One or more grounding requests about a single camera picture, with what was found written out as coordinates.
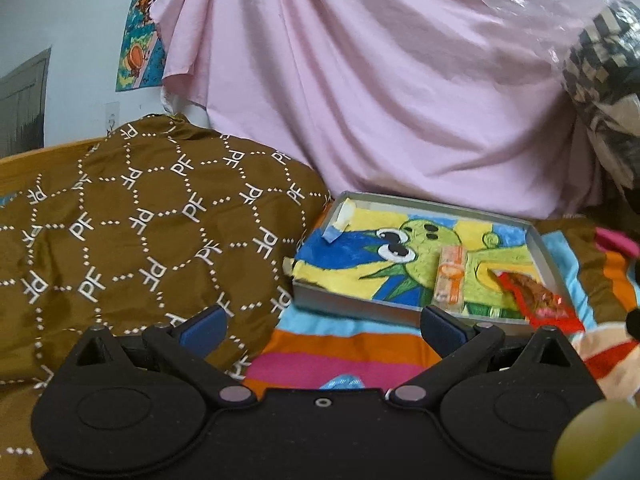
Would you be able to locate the wooden headboard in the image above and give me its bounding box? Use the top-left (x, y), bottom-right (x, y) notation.
top-left (0, 137), bottom-right (108, 196)

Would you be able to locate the checkered cloth bundle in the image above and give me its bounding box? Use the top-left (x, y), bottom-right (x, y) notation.
top-left (560, 0), bottom-right (640, 196)

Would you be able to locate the blue snack packet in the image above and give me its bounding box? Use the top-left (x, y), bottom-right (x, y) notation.
top-left (320, 374), bottom-right (366, 391)

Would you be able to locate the large red snack packet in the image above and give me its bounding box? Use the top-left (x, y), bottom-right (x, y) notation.
top-left (487, 269), bottom-right (586, 335)

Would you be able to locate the colourful striped blanket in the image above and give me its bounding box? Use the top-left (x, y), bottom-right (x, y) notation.
top-left (242, 217), bottom-right (640, 406)

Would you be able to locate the brown patterned pillow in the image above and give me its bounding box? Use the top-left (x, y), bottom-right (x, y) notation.
top-left (0, 114), bottom-right (335, 480)

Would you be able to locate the colourful wall poster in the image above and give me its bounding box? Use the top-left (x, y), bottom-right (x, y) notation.
top-left (116, 0), bottom-right (173, 93)

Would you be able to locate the grey wall panel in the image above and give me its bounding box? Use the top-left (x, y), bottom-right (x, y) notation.
top-left (0, 47), bottom-right (52, 158)

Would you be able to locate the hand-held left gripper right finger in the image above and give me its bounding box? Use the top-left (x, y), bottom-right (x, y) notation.
top-left (387, 306), bottom-right (588, 407)

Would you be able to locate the pink bed sheet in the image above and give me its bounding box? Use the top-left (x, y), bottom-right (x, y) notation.
top-left (150, 0), bottom-right (640, 221)

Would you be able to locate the grey cardboard tray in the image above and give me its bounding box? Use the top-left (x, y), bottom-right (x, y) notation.
top-left (291, 191), bottom-right (576, 333)

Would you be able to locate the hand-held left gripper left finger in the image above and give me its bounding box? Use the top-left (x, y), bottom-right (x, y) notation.
top-left (56, 305), bottom-right (256, 407)

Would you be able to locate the orange snack packet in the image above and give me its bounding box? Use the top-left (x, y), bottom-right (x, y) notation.
top-left (432, 246), bottom-right (467, 311)

